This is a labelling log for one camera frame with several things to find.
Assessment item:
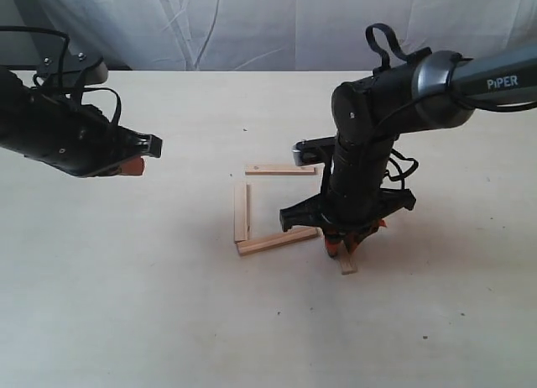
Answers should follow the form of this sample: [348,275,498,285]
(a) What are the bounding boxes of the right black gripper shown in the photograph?
[279,139,416,259]

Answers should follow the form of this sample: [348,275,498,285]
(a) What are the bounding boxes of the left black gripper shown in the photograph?
[20,104,162,178]

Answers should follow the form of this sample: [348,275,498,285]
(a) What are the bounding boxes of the wooden strip with holes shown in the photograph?
[244,164,317,176]

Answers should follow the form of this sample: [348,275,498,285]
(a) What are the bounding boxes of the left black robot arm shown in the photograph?
[1,67,163,178]

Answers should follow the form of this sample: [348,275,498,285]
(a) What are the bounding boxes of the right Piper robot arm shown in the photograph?
[279,45,536,256]

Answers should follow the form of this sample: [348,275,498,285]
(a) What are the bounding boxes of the white backdrop curtain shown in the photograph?
[1,0,536,71]

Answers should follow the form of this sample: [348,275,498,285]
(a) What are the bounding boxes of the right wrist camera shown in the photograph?
[292,136,336,167]

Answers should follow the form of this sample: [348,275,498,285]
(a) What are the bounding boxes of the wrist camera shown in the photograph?
[36,53,108,87]
[292,136,336,167]

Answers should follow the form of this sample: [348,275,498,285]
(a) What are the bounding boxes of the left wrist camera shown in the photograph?
[36,53,108,87]

